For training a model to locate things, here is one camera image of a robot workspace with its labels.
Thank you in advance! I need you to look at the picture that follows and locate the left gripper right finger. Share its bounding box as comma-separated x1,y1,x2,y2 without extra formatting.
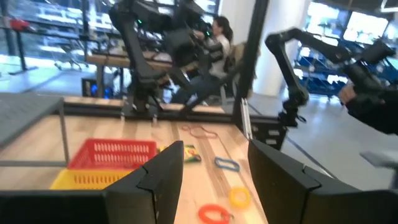
248,139,398,224

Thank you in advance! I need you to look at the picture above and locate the orange spiral coil keychain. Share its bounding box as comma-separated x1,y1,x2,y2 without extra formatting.
197,203,233,224

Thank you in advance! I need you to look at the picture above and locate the yellow green Crayola crayon box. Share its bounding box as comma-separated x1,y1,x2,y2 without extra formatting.
183,144,202,164

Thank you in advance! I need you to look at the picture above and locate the black computer case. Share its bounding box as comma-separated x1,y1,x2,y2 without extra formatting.
81,77,109,98

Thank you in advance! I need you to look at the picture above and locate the grey perforated metal shelf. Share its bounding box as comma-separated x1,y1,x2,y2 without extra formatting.
0,92,70,168

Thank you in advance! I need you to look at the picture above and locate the silver corner bracket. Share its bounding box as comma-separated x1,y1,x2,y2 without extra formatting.
239,98,253,141

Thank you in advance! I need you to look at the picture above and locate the yellow plastic slotted basket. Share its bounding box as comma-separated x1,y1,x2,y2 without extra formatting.
49,169,135,190

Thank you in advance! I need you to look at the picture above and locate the red plastic slotted basket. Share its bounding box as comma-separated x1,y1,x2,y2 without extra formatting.
67,138,158,171

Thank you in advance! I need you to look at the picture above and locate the person's right hand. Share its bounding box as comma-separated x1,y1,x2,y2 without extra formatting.
338,83,356,106

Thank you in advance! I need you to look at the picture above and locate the blue rubber band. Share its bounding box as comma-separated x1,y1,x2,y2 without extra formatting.
213,156,241,172

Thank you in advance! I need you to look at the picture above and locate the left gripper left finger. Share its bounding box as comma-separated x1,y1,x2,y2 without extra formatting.
77,141,184,224

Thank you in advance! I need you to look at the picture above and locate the red rubber band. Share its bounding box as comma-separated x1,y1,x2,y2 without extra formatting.
181,123,219,140

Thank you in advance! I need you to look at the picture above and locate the wooden background table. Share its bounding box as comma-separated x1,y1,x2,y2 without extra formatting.
86,51,200,71

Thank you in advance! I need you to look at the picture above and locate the yellow spiral coil keychain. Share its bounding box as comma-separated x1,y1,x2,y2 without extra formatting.
228,186,251,208

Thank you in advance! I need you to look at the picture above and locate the person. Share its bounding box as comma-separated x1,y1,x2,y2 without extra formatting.
344,88,398,136
170,15,234,105

